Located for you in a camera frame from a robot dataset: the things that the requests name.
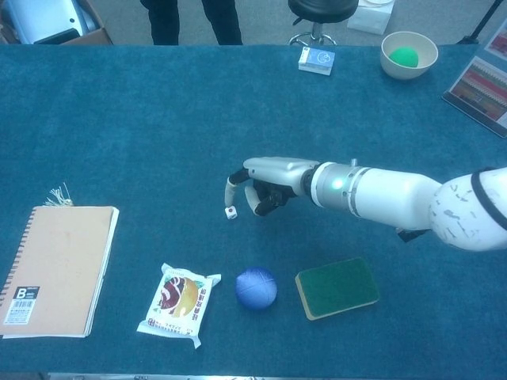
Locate small card box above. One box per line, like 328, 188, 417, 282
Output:
297, 46, 336, 77

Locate blue ball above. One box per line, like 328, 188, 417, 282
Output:
235, 267, 279, 312

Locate white snack packet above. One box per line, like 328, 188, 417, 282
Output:
136, 262, 222, 350

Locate white box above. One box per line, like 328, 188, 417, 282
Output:
347, 0, 395, 36

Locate green scouring sponge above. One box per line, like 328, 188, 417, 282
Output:
294, 256, 380, 321

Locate green ball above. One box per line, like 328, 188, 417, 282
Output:
388, 47, 420, 68

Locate colourful booklet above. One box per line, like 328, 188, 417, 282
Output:
441, 28, 507, 139

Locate beige bowl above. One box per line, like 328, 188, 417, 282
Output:
380, 31, 439, 81

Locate black tripod leg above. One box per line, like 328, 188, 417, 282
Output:
456, 0, 504, 45

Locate black stool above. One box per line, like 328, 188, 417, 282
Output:
288, 0, 360, 47

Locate cardboard box with device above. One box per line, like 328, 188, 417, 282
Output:
0, 0, 114, 46

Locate spiral notebook with tassel bookmark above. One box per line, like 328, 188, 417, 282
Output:
0, 182, 120, 340

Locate person in black trousers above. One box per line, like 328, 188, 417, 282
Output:
139, 0, 243, 46

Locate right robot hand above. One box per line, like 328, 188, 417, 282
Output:
224, 156, 321, 218

